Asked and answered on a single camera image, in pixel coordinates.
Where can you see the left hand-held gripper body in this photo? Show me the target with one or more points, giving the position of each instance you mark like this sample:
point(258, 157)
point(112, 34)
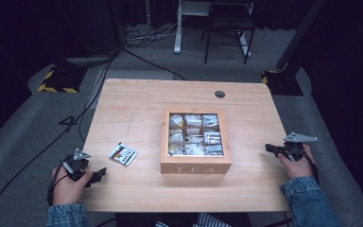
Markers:
point(77, 162)

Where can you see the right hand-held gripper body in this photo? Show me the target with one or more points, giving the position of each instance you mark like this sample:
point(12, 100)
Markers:
point(294, 145)

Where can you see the colourful striped tea bag packet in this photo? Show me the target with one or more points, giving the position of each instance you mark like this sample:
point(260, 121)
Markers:
point(123, 154)

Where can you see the wooden tea box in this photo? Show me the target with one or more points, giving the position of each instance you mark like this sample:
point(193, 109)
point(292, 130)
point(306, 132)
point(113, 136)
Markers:
point(196, 162)

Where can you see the person's right hand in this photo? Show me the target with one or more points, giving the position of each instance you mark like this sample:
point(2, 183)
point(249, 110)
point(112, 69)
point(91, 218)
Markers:
point(297, 168)

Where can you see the person's left hand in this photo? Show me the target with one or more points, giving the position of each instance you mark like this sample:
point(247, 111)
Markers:
point(67, 189)

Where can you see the group of tea bags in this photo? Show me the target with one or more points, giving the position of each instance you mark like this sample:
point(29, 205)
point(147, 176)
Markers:
point(196, 135)

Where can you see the black stand base yellow stripes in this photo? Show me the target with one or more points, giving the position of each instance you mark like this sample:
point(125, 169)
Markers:
point(61, 80)

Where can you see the person's striped clothing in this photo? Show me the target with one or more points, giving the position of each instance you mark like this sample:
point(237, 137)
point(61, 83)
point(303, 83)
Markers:
point(208, 221)

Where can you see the black metal chair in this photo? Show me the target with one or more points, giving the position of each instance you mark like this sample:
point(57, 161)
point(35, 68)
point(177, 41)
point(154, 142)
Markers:
point(230, 22)

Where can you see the black slanted post with base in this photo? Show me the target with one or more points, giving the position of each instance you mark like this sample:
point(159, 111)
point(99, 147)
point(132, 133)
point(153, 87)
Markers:
point(291, 56)

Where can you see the white desk frame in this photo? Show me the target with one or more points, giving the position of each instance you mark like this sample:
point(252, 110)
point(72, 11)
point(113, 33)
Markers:
point(178, 31)

